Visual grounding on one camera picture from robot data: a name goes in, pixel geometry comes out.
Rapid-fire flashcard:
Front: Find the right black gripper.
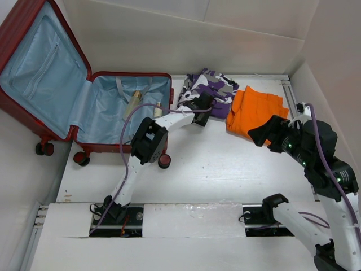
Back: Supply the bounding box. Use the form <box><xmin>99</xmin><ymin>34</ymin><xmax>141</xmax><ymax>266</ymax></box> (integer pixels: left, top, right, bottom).
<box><xmin>247</xmin><ymin>113</ymin><xmax>312</xmax><ymax>167</ymax></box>

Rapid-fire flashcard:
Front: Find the purple camouflage garment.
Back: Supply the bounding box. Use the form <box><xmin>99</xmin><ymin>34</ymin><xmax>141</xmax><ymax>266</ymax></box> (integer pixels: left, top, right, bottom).
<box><xmin>177</xmin><ymin>68</ymin><xmax>239</xmax><ymax>120</ymax></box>

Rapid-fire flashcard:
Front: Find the orange garment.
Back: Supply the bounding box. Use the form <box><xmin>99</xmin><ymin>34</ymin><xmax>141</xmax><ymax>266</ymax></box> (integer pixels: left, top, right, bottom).
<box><xmin>226</xmin><ymin>85</ymin><xmax>289</xmax><ymax>139</ymax></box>

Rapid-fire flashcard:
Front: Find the pale yellow clear-cap bottle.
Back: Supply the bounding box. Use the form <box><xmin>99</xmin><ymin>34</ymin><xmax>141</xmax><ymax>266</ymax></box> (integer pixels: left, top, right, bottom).
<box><xmin>153</xmin><ymin>102</ymin><xmax>163</xmax><ymax>119</ymax></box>

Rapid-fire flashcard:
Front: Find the amber bottle gold cap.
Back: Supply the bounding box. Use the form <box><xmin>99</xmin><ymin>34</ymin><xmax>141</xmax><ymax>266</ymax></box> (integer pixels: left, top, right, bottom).
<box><xmin>122</xmin><ymin>91</ymin><xmax>142</xmax><ymax>120</ymax></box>

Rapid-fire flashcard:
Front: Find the red hard-shell suitcase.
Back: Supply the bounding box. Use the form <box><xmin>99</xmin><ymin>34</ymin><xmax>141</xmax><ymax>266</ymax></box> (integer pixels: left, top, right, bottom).
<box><xmin>1</xmin><ymin>1</ymin><xmax>174</xmax><ymax>166</ymax></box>

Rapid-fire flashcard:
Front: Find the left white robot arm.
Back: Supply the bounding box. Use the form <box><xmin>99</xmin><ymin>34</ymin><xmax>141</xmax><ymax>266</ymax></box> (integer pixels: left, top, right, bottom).
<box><xmin>100</xmin><ymin>93</ymin><xmax>214</xmax><ymax>224</ymax></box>

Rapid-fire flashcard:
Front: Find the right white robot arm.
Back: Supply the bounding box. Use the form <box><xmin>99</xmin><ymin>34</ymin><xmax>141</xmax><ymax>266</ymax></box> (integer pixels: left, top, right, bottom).
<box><xmin>248</xmin><ymin>115</ymin><xmax>360</xmax><ymax>270</ymax></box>

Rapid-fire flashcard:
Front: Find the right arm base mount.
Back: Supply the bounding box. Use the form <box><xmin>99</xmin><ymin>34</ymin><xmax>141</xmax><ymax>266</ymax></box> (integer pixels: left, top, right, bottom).
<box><xmin>239</xmin><ymin>204</ymin><xmax>294</xmax><ymax>237</ymax></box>

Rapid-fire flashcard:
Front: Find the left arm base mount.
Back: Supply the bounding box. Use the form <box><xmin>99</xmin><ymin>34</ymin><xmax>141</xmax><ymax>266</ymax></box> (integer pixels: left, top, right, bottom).
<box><xmin>89</xmin><ymin>204</ymin><xmax>144</xmax><ymax>238</ymax></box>

